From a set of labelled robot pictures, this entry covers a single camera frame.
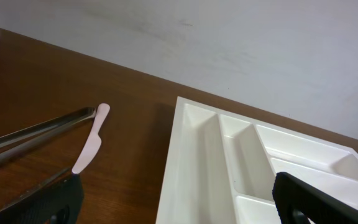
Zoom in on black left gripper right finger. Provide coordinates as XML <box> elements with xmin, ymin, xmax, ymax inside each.
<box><xmin>272</xmin><ymin>172</ymin><xmax>358</xmax><ymax>224</ymax></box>

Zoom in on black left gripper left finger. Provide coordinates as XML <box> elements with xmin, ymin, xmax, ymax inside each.
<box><xmin>0</xmin><ymin>175</ymin><xmax>84</xmax><ymax>224</ymax></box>

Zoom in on metal tongs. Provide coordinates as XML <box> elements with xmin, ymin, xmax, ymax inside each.
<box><xmin>0</xmin><ymin>107</ymin><xmax>96</xmax><ymax>165</ymax></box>

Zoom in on white cutlery tray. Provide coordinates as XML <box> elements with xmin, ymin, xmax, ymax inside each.
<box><xmin>156</xmin><ymin>97</ymin><xmax>358</xmax><ymax>223</ymax></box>

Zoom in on pink plastic knife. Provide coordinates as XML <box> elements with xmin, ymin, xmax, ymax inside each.
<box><xmin>71</xmin><ymin>103</ymin><xmax>110</xmax><ymax>174</ymax></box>

